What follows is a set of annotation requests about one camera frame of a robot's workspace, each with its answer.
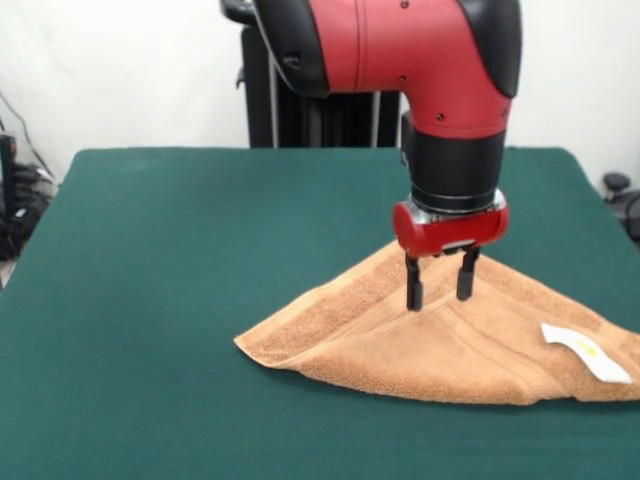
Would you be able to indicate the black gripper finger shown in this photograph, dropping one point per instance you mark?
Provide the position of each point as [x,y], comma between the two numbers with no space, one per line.
[415,295]
[465,285]

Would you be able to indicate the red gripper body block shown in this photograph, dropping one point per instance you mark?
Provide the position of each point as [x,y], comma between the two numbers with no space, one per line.
[460,232]

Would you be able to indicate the tan terry towel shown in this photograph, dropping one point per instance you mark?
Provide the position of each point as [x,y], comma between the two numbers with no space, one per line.
[450,355]

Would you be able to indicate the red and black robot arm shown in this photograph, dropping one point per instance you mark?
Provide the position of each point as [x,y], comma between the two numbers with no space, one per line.
[425,60]

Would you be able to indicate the office chair base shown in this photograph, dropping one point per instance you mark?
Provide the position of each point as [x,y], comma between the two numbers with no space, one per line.
[616,181]

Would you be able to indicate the dark green table cloth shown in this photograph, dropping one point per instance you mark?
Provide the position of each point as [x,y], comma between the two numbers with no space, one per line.
[125,300]

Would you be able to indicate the black equipment pile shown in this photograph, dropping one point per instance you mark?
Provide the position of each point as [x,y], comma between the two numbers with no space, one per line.
[22,220]

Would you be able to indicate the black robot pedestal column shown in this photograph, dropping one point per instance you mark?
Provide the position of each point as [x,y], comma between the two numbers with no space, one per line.
[310,120]

